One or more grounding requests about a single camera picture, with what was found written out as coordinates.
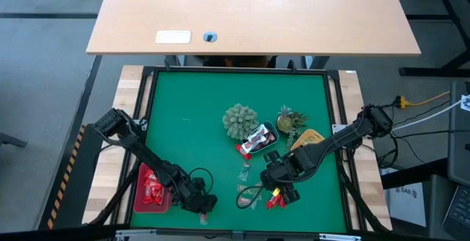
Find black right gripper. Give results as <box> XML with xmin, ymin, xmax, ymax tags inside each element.
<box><xmin>259</xmin><ymin>159</ymin><xmax>308</xmax><ymax>204</ymax></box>

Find brown PayDay candy bar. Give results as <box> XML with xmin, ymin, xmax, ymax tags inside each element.
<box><xmin>262</xmin><ymin>132</ymin><xmax>277</xmax><ymax>150</ymax></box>

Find white PayDay candy bar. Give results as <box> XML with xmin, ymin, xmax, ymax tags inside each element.
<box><xmin>253</xmin><ymin>123</ymin><xmax>270</xmax><ymax>141</ymax></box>
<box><xmin>240</xmin><ymin>137</ymin><xmax>261</xmax><ymax>154</ymax></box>

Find yellow plastic basket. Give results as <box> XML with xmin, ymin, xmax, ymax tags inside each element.
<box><xmin>289</xmin><ymin>128</ymin><xmax>326</xmax><ymax>152</ymax></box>

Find teal plastic basket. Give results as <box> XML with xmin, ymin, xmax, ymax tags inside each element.
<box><xmin>240</xmin><ymin>120</ymin><xmax>280</xmax><ymax>155</ymax></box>

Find red plastic basket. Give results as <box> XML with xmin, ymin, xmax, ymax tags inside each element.
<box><xmin>132</xmin><ymin>162</ymin><xmax>173</xmax><ymax>215</ymax></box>

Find mixed succulents in dark pot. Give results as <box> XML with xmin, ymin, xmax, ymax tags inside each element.
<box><xmin>275</xmin><ymin>104</ymin><xmax>310</xmax><ymax>153</ymax></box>

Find pale green bushy succulent plant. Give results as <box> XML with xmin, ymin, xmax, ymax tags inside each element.
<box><xmin>221</xmin><ymin>103</ymin><xmax>260</xmax><ymax>142</ymax></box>

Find white cardboard box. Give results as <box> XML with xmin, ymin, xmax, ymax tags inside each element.
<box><xmin>388</xmin><ymin>181</ymin><xmax>429</xmax><ymax>228</ymax></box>

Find white label card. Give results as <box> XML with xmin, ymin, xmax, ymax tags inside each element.
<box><xmin>155</xmin><ymin>30</ymin><xmax>192</xmax><ymax>45</ymax></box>

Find light wooden desk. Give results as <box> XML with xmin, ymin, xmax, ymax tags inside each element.
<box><xmin>85</xmin><ymin>0</ymin><xmax>422</xmax><ymax>57</ymax></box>

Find grey cabinet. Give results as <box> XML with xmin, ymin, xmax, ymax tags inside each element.
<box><xmin>447</xmin><ymin>81</ymin><xmax>470</xmax><ymax>187</ymax></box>

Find black furniture leg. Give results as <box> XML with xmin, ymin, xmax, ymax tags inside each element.
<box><xmin>0</xmin><ymin>132</ymin><xmax>29</xmax><ymax>149</ymax></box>

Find black left camera cable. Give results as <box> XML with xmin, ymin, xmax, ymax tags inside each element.
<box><xmin>187</xmin><ymin>167</ymin><xmax>215</xmax><ymax>198</ymax></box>

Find clear orange ring pop packet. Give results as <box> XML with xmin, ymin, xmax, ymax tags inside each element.
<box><xmin>236</xmin><ymin>195</ymin><xmax>258</xmax><ymax>210</ymax></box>

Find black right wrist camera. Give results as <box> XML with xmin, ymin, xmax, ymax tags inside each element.
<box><xmin>263</xmin><ymin>150</ymin><xmax>283</xmax><ymax>165</ymax></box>

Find clear blue ring pop packet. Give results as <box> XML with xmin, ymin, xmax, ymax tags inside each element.
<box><xmin>237</xmin><ymin>162</ymin><xmax>252</xmax><ymax>182</ymax></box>

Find silver frame bracket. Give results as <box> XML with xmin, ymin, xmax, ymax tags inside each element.
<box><xmin>318</xmin><ymin>233</ymin><xmax>363</xmax><ymax>241</ymax></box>
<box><xmin>115</xmin><ymin>229</ymin><xmax>159</xmax><ymax>239</ymax></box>

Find black yellow striped base plate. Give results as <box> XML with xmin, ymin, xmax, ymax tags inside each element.
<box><xmin>36</xmin><ymin>123</ymin><xmax>107</xmax><ymax>231</ymax></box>

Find yellow extension cord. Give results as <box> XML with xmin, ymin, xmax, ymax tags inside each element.
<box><xmin>394</xmin><ymin>90</ymin><xmax>451</xmax><ymax>109</ymax></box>

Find white floor cable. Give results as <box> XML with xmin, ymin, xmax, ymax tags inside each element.
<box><xmin>392</xmin><ymin>99</ymin><xmax>464</xmax><ymax>132</ymax></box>

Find black desk leg frame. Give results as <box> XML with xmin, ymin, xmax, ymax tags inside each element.
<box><xmin>398</xmin><ymin>0</ymin><xmax>470</xmax><ymax>79</ymax></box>

